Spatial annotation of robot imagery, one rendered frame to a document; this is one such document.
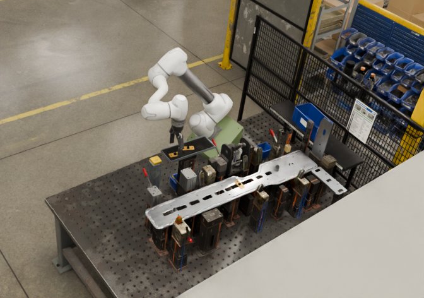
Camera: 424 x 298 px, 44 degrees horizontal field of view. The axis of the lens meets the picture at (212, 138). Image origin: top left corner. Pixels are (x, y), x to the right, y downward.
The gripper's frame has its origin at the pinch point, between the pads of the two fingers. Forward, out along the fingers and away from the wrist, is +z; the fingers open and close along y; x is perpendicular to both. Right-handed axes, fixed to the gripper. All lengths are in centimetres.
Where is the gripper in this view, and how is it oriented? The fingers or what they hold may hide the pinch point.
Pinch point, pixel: (175, 148)
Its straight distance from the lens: 356.9
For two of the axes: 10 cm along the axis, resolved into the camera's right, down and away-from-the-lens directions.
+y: 4.4, 6.0, -6.7
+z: -1.2, 7.8, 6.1
